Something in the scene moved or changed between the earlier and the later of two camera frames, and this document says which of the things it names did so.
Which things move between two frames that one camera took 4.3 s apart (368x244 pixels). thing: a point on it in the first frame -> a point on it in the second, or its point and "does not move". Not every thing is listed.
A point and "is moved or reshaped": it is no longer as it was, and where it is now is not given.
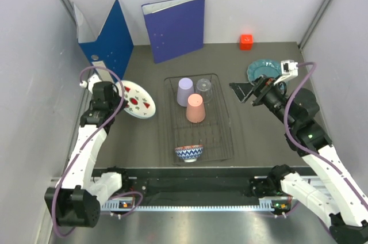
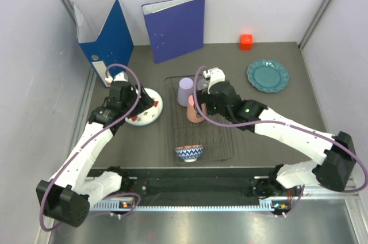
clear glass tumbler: (204, 87) does not move
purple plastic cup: (186, 88) does not move
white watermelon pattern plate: (140, 104) is moved or reshaped
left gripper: (118, 96) -> (145, 102)
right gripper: (263, 87) -> (203, 96)
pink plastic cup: (195, 112) does not move
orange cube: (246, 41) does not move
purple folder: (176, 26) does not move
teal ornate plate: (268, 68) does not move
